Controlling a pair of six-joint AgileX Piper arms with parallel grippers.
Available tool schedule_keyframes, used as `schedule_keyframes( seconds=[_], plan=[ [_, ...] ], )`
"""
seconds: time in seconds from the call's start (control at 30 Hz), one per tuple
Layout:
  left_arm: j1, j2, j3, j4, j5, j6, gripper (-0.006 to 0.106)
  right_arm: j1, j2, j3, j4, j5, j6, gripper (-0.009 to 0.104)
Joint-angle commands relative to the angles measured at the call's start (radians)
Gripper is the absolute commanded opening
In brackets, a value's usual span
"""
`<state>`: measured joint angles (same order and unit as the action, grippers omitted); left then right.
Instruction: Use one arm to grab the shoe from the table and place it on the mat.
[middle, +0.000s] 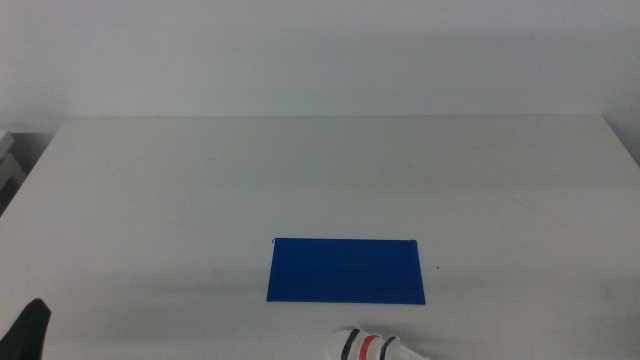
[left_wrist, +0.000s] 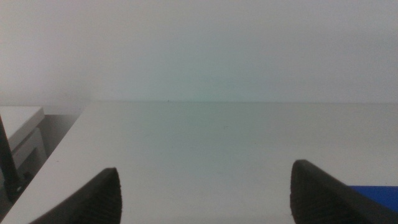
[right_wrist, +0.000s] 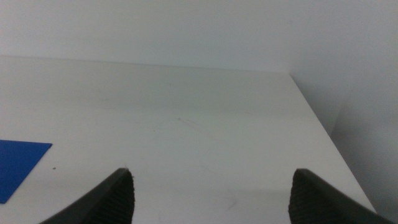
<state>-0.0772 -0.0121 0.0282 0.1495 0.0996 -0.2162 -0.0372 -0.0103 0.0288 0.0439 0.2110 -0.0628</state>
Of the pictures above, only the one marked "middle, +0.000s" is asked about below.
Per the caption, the blue rectangular mat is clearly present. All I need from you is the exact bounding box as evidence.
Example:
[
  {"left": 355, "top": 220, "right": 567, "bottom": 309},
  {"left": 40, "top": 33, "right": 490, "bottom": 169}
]
[{"left": 265, "top": 237, "right": 427, "bottom": 306}]

